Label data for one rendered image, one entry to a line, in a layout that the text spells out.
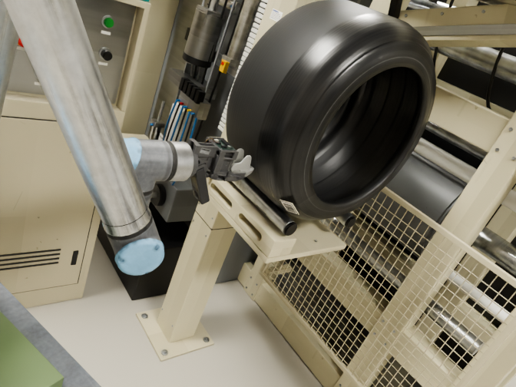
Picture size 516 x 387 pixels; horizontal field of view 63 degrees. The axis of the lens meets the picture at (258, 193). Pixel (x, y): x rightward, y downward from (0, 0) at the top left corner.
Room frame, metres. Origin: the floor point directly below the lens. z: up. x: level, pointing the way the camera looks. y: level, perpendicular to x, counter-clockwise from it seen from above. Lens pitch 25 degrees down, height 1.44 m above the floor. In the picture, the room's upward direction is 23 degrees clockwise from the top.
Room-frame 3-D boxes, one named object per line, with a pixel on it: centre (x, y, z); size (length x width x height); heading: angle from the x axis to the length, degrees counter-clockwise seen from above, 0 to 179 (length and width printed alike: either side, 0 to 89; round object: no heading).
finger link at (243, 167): (0.98, 0.06, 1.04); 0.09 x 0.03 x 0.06; 137
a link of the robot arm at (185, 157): (0.86, 0.20, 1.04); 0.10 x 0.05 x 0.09; 47
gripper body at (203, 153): (0.92, 0.14, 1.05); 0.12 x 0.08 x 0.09; 137
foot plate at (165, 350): (1.41, 0.11, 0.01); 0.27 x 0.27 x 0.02; 47
